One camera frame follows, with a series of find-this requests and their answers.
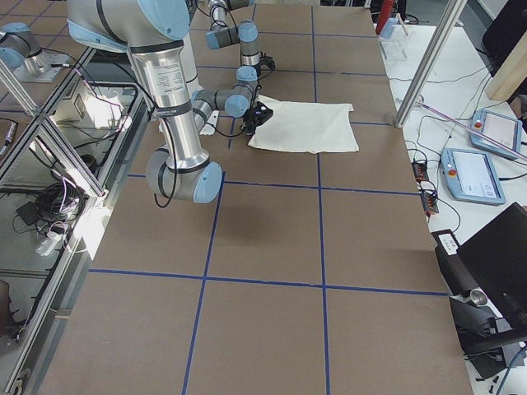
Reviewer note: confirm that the clear acrylic rack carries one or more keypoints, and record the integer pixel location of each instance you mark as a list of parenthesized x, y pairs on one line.
[(394, 48)]

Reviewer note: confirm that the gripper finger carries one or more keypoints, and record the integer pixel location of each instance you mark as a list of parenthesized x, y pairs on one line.
[(249, 132)]

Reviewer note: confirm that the red cylinder canister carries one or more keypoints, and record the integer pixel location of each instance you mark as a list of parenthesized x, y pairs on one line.
[(385, 13)]

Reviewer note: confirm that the black box with label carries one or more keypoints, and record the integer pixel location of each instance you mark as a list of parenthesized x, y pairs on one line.
[(455, 273)]

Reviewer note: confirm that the blue teach pendant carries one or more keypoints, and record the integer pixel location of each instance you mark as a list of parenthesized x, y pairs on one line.
[(470, 176), (505, 130)]

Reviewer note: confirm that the aluminium frame post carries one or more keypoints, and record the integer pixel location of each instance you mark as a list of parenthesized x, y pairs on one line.
[(441, 34)]

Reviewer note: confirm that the near blue teach pendant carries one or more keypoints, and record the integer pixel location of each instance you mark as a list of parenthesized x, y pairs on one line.
[(470, 176)]

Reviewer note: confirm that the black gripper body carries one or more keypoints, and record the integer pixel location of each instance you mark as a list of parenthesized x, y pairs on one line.
[(252, 119), (258, 69)]

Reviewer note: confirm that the blue plastic cup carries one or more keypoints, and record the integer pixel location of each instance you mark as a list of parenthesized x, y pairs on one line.
[(388, 28)]

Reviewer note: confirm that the far blue teach pendant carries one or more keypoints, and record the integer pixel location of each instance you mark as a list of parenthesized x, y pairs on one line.
[(505, 130)]

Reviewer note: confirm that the cream long-sleeve shirt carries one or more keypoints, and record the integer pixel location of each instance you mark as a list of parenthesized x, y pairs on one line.
[(300, 127)]

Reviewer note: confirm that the white grabber stick tool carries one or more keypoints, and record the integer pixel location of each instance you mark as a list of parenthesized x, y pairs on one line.
[(466, 127)]

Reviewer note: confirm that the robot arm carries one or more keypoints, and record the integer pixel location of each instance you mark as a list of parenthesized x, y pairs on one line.
[(225, 31), (155, 36)]

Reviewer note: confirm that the black laptop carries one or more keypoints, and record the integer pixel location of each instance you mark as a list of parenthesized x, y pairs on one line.
[(495, 257)]

